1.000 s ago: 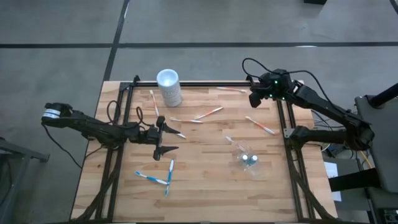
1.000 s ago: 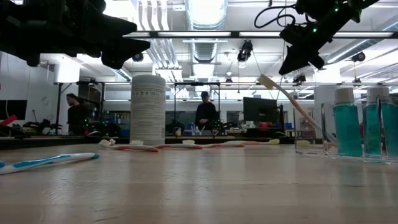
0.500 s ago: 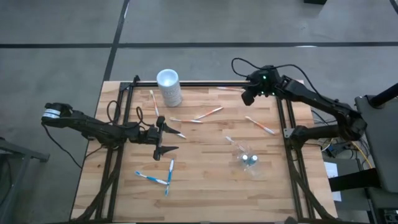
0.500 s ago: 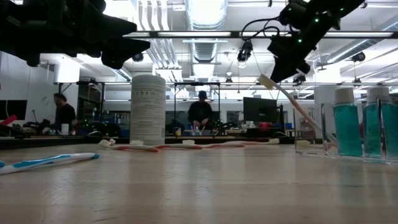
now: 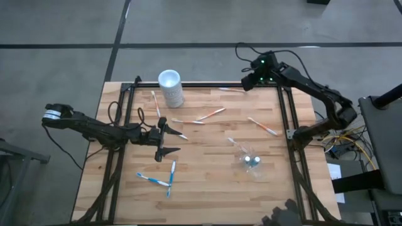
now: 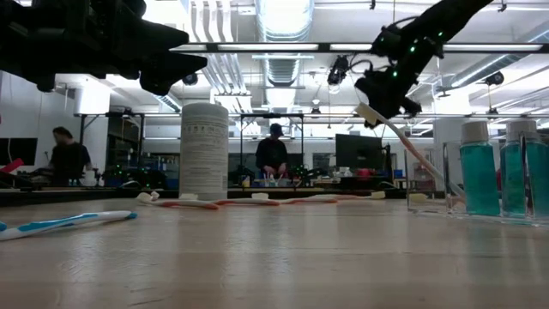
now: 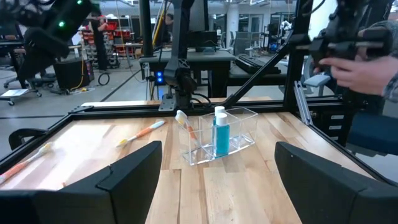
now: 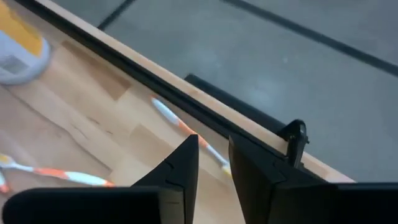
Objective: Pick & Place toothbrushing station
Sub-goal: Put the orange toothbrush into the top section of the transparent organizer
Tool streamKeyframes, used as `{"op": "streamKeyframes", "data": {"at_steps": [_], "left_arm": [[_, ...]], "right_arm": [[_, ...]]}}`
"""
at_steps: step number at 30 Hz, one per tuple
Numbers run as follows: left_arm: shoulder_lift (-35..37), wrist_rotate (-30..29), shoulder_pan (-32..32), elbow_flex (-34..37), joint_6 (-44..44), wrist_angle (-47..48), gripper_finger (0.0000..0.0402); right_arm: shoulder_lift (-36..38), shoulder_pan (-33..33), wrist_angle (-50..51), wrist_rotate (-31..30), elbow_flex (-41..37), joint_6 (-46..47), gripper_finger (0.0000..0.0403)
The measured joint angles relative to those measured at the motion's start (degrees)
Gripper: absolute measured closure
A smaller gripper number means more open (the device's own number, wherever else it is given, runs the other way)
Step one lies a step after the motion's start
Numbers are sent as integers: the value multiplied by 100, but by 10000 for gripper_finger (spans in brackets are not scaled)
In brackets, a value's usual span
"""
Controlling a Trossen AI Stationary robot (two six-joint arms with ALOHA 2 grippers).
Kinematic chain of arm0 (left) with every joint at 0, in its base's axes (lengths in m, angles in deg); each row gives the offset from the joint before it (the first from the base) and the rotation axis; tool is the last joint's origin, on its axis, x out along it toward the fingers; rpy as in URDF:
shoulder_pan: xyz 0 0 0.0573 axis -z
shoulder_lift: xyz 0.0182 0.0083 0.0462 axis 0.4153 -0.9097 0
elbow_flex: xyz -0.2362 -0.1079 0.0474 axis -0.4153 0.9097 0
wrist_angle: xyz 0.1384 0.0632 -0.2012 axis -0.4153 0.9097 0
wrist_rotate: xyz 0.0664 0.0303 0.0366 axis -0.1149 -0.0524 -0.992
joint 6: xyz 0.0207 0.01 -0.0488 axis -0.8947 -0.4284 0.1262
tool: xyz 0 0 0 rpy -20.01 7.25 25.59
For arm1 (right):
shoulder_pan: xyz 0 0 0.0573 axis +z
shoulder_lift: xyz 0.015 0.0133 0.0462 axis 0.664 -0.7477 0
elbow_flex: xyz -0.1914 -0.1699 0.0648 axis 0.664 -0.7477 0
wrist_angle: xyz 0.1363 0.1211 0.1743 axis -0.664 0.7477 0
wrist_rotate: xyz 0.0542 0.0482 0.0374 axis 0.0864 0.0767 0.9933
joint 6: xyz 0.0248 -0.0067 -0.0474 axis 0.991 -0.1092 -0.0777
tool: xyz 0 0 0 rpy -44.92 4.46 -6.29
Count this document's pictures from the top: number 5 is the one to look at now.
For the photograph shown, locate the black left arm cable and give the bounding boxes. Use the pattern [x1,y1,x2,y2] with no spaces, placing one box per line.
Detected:
[107,100,155,129]

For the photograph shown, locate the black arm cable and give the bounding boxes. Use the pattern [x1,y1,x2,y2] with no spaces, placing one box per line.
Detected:
[235,42,311,82]
[107,100,155,129]

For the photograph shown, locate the black cable on floor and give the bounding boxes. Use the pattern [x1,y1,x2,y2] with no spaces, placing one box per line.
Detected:
[42,125,84,172]

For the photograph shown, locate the yellow cable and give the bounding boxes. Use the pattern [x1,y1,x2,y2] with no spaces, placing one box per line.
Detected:
[322,125,377,170]

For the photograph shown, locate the black metal rig frame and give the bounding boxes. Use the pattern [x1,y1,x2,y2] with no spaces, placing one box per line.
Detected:
[71,75,342,226]

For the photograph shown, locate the grey metal stand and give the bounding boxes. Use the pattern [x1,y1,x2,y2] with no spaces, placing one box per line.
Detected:
[0,137,51,226]

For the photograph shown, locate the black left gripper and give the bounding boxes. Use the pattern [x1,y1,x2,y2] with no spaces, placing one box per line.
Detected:
[146,116,183,163]

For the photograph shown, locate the grey cart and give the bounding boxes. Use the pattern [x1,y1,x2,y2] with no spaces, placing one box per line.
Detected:
[357,95,402,196]

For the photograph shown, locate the white paper sheet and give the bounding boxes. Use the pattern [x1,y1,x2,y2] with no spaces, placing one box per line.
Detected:
[327,163,345,204]

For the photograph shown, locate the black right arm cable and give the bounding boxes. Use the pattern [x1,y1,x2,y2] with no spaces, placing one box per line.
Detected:
[235,42,311,82]

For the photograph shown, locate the black pole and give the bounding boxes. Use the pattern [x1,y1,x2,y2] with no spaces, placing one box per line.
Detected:
[372,83,402,110]

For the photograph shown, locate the white paper cup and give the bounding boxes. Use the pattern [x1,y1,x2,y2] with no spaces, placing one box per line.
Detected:
[157,69,185,109]

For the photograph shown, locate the blue white toothbrush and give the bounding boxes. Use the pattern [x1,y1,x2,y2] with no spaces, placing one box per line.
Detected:
[166,160,177,199]
[136,172,171,188]

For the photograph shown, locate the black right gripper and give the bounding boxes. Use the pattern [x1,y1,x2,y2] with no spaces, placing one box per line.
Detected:
[241,51,281,92]

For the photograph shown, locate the black cart base bar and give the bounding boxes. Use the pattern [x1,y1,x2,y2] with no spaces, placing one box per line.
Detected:
[332,169,386,194]

